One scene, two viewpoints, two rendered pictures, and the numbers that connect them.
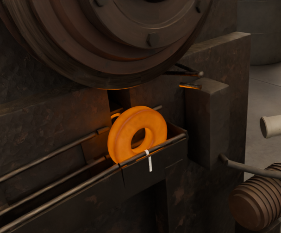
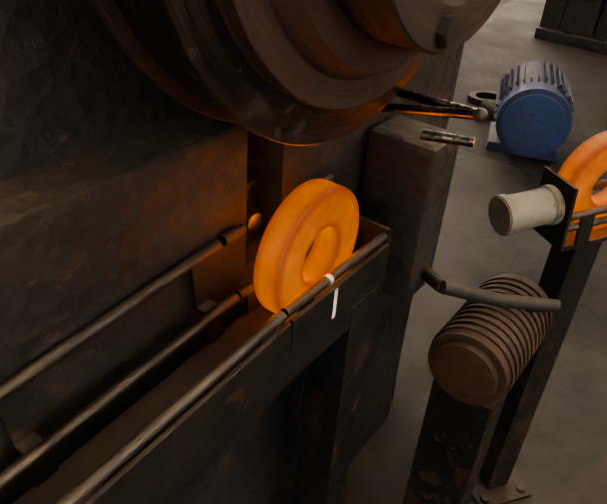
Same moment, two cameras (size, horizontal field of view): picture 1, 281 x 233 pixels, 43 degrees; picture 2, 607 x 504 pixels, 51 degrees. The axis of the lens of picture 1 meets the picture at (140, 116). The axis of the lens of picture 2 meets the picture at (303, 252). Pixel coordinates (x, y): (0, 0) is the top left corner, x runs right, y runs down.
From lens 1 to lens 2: 0.30 m
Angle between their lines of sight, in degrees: 21
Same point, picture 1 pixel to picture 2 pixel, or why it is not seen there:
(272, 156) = not seen: hidden behind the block
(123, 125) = (300, 225)
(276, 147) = not seen: hidden behind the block
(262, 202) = (503, 355)
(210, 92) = (434, 149)
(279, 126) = (531, 213)
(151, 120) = (341, 211)
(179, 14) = not seen: outside the picture
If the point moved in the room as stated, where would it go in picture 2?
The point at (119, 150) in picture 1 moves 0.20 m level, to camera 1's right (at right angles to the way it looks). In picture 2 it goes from (285, 281) to (459, 253)
